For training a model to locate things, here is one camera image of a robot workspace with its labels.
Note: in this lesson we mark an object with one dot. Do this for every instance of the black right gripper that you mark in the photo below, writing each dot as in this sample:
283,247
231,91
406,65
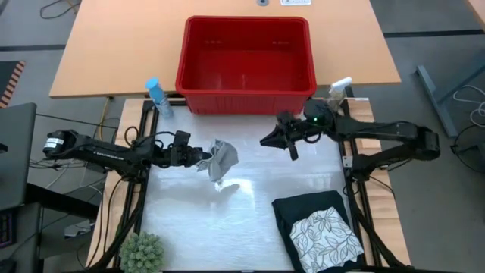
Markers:
293,127

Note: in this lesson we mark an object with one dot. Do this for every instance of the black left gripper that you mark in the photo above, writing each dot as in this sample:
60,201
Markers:
180,156

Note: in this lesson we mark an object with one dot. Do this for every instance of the grey cloth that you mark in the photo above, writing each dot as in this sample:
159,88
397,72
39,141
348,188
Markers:
223,159

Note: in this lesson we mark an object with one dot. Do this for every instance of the dark green garment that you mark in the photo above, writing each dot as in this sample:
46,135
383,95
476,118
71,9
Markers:
284,220

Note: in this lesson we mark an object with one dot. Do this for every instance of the white leaf-print cloth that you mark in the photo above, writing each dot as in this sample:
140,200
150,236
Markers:
326,242

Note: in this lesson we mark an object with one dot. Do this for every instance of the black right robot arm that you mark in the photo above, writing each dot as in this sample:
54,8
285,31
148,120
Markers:
379,130

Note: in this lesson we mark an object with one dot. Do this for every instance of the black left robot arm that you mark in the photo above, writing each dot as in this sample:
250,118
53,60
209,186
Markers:
113,155

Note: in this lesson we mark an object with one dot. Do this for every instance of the red plastic laundry basket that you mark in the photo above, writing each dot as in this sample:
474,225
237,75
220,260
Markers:
246,102

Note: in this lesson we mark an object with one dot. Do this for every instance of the blue spray bottle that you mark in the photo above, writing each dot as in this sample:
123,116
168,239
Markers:
161,98

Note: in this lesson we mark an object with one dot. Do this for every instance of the clear spray bottle white trigger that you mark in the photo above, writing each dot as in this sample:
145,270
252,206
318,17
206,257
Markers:
338,89

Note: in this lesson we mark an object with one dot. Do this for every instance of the wooden table side board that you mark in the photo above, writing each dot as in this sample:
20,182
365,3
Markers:
365,113
129,117

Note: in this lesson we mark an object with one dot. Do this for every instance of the small green potted plant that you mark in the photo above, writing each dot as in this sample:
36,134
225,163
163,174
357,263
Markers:
142,254

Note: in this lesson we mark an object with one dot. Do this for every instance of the light wooden desk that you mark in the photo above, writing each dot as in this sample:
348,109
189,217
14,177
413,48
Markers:
125,45
479,9

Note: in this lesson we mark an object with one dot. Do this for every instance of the grey desk grommet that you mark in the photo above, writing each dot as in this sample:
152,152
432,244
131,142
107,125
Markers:
263,2

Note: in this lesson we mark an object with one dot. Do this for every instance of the white power outlet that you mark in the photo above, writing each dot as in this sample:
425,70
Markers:
295,2

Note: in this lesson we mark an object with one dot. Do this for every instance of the black side desk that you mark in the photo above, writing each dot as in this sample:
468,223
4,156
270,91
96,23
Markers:
57,201

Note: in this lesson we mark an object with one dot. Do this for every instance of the grey desk leg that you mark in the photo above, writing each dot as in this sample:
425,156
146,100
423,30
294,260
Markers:
435,98

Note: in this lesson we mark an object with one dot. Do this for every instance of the silver corner bracket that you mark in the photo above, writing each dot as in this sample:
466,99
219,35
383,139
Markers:
346,161

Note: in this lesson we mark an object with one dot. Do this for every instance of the black aluminium table frame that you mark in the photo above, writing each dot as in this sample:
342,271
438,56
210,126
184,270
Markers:
365,258

